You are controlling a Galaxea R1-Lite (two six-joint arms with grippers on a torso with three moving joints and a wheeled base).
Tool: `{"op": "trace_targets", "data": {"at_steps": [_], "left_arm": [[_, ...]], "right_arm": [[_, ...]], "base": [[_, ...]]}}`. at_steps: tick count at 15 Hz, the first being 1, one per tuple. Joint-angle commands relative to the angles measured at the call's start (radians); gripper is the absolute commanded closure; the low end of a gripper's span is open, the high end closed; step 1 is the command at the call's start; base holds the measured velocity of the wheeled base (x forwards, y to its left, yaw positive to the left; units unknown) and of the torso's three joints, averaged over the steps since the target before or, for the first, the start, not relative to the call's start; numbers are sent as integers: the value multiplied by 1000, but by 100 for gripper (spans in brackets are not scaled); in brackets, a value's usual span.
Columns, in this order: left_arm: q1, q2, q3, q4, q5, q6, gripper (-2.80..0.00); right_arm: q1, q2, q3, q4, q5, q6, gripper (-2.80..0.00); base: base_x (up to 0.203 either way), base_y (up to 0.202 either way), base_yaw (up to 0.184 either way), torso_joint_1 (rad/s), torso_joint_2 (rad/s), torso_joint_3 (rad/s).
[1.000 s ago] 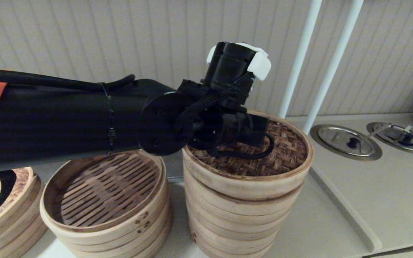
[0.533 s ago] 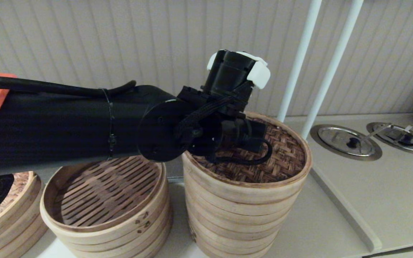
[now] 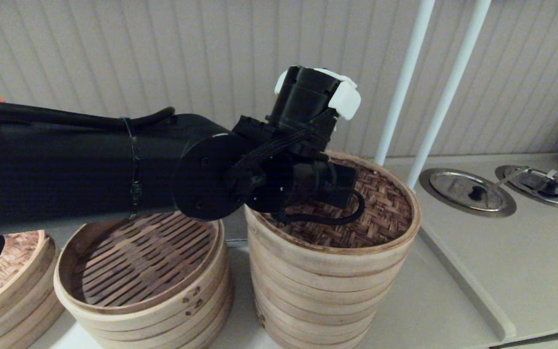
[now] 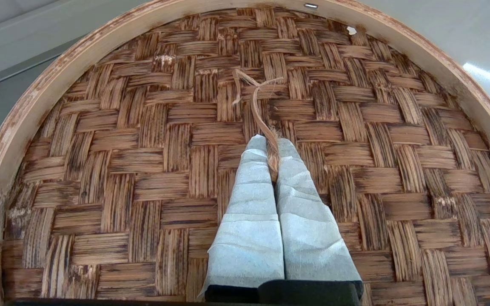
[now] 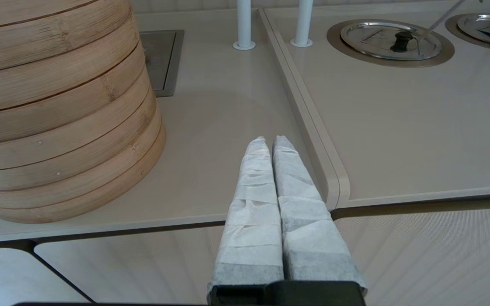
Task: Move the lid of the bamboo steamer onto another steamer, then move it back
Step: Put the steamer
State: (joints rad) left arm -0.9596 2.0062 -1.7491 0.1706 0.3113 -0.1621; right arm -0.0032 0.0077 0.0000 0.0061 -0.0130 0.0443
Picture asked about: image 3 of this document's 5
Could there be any tall bamboo steamer stack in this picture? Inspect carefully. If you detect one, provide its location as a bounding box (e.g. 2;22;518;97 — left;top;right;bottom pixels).
248;233;405;349

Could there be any steel pot lid black knob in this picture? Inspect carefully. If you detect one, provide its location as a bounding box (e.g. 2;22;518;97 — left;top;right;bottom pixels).
428;172;507;213
504;168;558;207

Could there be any steel drain panel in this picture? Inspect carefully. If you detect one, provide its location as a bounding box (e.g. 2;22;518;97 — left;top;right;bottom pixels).
218;213;251;243

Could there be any white round pole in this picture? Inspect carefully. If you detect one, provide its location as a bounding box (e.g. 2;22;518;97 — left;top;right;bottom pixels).
375;0;436;168
406;0;493;192

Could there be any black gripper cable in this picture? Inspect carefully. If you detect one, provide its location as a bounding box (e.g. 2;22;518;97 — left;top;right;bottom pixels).
269;188;366;226

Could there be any black and white wrist camera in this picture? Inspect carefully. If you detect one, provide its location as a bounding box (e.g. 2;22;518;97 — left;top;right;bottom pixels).
274;65;362;146

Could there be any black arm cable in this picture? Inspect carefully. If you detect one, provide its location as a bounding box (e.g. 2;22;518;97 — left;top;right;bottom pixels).
0;99;176;130

